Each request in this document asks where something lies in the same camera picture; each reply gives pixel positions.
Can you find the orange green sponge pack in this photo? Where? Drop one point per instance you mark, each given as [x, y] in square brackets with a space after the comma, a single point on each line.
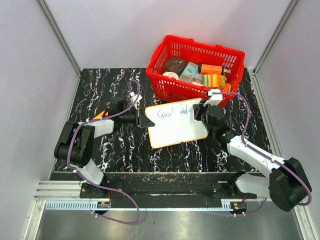
[103, 114]

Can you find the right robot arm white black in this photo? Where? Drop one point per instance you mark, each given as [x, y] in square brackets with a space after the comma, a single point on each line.
[284, 181]

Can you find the pink white round item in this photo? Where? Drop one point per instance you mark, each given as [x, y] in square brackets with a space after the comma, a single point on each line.
[171, 75]

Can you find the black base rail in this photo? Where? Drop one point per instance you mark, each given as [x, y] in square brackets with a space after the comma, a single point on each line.
[160, 190]

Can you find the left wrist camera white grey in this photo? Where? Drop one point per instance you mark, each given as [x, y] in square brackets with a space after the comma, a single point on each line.
[135, 99]

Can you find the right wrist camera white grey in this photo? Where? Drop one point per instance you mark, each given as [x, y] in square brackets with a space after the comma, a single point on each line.
[215, 97]

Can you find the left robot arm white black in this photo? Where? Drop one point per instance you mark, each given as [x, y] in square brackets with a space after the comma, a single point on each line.
[75, 144]

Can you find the red plastic shopping basket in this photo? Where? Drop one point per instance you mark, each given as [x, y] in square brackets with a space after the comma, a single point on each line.
[172, 90]

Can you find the brown round chocolate item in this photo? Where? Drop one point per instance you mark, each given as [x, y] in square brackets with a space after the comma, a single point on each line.
[175, 65]

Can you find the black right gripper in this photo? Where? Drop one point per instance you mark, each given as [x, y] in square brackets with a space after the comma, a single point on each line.
[199, 108]

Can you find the white board yellow frame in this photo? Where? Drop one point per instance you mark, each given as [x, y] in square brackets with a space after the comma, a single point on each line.
[174, 123]

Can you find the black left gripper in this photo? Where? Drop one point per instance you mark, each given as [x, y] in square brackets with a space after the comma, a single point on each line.
[141, 120]

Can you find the wrist camera white grey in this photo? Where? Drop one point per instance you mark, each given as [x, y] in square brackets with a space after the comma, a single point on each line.
[215, 97]
[135, 99]

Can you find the striped sponge pack in basket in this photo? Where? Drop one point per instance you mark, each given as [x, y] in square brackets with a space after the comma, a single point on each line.
[214, 80]

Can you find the teal white small box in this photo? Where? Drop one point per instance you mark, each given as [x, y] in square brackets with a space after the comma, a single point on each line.
[189, 72]

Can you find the orange bottle blue cap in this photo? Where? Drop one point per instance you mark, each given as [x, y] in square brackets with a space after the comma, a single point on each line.
[210, 69]

